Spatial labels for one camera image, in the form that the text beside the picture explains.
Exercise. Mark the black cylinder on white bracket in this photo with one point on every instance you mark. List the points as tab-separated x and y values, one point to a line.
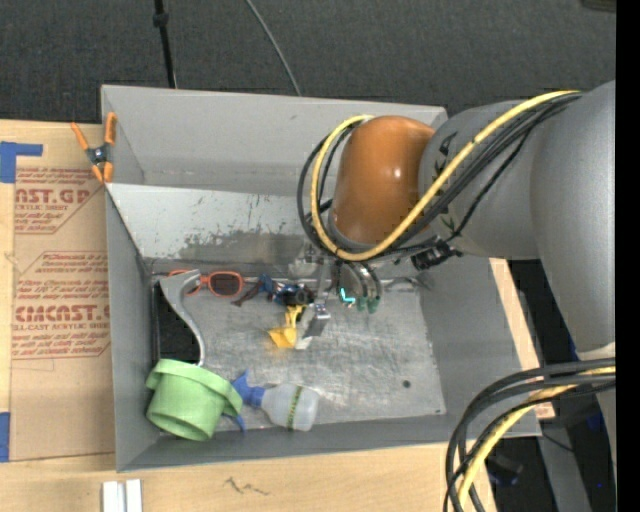
431	257

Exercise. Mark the blue and black toy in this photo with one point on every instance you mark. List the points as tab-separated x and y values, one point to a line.
290	295

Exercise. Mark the brown cardboard board red print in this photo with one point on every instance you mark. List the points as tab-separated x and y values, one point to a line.
55	320

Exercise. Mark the dark flat block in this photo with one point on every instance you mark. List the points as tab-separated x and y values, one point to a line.
172	325

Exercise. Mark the green plastic cup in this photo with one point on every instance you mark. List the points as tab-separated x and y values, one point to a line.
187	400

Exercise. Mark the grey curved metal piece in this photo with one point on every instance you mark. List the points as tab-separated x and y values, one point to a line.
192	325

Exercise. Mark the yellow soft toy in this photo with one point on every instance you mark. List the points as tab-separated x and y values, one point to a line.
284	337

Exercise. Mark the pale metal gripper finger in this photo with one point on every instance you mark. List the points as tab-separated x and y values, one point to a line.
309	315
318	327

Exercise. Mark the grey metal bin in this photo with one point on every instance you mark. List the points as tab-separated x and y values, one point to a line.
360	350

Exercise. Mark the clear spray bottle blue nozzle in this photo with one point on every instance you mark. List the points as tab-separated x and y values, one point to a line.
290	407

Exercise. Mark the orange sunglasses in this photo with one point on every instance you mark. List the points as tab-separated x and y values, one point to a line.
224	283

